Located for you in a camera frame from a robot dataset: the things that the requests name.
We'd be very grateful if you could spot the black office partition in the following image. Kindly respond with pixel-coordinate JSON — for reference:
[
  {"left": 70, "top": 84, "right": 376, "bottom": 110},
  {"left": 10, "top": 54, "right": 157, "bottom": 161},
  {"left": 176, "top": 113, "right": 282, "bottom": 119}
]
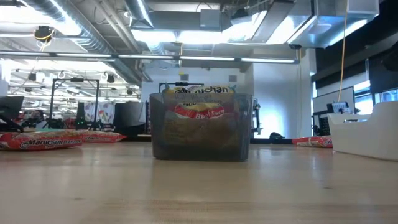
[{"left": 113, "top": 101, "right": 147, "bottom": 136}]

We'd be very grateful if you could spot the person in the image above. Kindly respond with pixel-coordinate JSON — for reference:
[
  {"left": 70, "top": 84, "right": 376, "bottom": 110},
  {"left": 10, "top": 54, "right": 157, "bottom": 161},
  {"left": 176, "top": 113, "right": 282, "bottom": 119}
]
[{"left": 21, "top": 109, "right": 50, "bottom": 129}]

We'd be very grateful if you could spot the small desk monitor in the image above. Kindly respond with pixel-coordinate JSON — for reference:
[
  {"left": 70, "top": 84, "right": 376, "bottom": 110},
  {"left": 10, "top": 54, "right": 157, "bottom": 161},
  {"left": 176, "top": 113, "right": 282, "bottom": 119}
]
[{"left": 326, "top": 101, "right": 351, "bottom": 114}]

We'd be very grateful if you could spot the grey translucent plastic bin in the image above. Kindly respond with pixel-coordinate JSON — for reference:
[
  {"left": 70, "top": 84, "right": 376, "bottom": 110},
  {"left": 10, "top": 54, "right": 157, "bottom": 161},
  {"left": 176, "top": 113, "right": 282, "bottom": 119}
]
[{"left": 149, "top": 92, "right": 253, "bottom": 162}]

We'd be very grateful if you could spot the red Maruchan noodle pack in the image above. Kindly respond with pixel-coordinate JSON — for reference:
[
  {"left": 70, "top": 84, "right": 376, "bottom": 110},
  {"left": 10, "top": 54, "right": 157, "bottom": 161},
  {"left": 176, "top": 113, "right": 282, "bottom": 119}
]
[
  {"left": 292, "top": 135, "right": 333, "bottom": 149},
  {"left": 73, "top": 129, "right": 127, "bottom": 144},
  {"left": 0, "top": 131, "right": 84, "bottom": 151}
]

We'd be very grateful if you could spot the long fluorescent light strip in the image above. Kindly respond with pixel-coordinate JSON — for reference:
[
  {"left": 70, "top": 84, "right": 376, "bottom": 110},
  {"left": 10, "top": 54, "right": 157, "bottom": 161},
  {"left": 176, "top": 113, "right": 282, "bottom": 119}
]
[{"left": 0, "top": 51, "right": 299, "bottom": 65}]

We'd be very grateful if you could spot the white plastic bin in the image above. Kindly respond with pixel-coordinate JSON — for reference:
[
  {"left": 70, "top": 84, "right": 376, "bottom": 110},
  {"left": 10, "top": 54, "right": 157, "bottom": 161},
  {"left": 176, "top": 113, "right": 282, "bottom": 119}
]
[{"left": 327, "top": 100, "right": 398, "bottom": 162}]

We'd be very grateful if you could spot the black aluminium table frame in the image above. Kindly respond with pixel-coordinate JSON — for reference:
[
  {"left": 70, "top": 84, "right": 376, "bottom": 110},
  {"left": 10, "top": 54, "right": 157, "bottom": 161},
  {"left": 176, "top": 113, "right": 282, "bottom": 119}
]
[{"left": 124, "top": 134, "right": 333, "bottom": 146}]

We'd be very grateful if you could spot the black equipment stand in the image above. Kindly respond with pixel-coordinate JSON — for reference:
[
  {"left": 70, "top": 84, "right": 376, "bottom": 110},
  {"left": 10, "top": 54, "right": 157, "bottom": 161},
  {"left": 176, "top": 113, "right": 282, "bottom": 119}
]
[{"left": 253, "top": 99, "right": 264, "bottom": 136}]

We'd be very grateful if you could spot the floral patterned cloth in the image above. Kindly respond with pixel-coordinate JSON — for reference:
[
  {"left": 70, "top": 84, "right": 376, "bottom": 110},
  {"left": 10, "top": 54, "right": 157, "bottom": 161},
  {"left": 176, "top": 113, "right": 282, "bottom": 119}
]
[{"left": 83, "top": 101, "right": 116, "bottom": 124}]

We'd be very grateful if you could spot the grey panel board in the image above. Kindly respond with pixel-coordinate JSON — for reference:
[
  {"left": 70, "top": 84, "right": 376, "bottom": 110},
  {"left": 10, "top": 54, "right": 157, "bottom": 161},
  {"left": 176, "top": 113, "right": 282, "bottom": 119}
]
[{"left": 312, "top": 86, "right": 356, "bottom": 116}]

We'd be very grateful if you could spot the spiral metal air duct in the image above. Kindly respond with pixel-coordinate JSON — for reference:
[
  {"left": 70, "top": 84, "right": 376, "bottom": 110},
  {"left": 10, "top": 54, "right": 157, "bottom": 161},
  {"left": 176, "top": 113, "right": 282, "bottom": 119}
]
[{"left": 23, "top": 0, "right": 153, "bottom": 83}]

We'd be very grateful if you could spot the black computer monitor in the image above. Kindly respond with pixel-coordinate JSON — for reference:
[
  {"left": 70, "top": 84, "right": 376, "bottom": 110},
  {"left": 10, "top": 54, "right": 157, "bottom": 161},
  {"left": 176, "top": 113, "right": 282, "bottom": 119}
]
[{"left": 0, "top": 96, "right": 25, "bottom": 131}]

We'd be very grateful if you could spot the black yellow cable reel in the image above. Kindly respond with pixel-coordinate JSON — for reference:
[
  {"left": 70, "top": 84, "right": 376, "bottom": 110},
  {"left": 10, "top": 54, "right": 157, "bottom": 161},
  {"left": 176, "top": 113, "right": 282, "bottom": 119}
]
[{"left": 33, "top": 25, "right": 56, "bottom": 43}]

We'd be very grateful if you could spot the tall black rig frame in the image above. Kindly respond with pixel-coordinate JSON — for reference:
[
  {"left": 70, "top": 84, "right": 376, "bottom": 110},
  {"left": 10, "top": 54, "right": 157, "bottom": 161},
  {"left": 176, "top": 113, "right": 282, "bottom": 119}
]
[{"left": 50, "top": 78, "right": 100, "bottom": 130}]

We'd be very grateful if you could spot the large rectangular metal duct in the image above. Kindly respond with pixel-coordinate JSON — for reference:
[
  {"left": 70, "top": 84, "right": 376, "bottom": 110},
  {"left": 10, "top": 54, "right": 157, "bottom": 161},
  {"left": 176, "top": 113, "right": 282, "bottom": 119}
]
[{"left": 222, "top": 0, "right": 380, "bottom": 49}]

